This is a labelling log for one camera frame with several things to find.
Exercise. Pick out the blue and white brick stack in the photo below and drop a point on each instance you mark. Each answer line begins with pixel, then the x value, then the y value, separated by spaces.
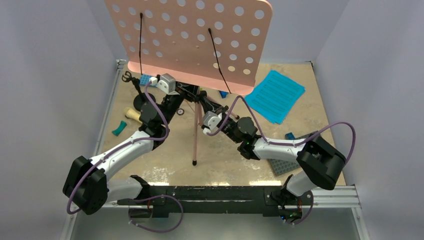
pixel 223 94

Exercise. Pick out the teal curved block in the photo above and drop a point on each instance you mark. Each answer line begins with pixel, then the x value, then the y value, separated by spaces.
pixel 122 125

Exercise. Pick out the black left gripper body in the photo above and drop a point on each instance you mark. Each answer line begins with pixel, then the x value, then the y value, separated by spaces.
pixel 174 101

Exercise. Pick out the beige toy microphone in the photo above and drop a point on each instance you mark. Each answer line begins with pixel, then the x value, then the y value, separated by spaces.
pixel 131 113

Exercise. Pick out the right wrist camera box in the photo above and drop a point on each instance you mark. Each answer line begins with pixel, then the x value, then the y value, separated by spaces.
pixel 210 121

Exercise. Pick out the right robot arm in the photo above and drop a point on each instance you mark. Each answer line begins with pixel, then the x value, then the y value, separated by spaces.
pixel 321 164

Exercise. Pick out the pink music stand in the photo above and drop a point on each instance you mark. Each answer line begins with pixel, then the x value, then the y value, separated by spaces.
pixel 213 44

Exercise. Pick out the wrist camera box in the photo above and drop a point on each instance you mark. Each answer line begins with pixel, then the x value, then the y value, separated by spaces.
pixel 210 121
pixel 166 83

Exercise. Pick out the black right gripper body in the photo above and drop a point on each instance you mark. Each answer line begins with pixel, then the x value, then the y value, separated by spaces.
pixel 227 127

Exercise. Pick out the light blue brick baseplate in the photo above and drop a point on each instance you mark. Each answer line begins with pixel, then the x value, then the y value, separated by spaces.
pixel 144 79

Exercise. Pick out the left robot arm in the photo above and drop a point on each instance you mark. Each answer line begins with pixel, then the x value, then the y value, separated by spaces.
pixel 88 185

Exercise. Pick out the round marker sticker right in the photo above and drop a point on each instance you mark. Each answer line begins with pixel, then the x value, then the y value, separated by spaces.
pixel 180 111

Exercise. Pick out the aluminium frame rail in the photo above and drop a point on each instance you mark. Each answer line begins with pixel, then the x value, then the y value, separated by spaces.
pixel 120 65

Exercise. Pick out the blue bricks on grey plate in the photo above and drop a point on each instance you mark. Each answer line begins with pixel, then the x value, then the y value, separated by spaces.
pixel 290 136

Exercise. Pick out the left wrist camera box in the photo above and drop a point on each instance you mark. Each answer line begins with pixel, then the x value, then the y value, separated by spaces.
pixel 166 83

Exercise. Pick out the grey brick baseplate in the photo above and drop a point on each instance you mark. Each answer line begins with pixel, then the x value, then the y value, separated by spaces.
pixel 280 167

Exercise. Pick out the blue sheet music page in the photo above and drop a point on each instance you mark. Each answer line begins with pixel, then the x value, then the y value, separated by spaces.
pixel 275 96

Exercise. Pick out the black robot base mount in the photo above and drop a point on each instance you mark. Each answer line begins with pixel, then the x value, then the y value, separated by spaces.
pixel 267 201

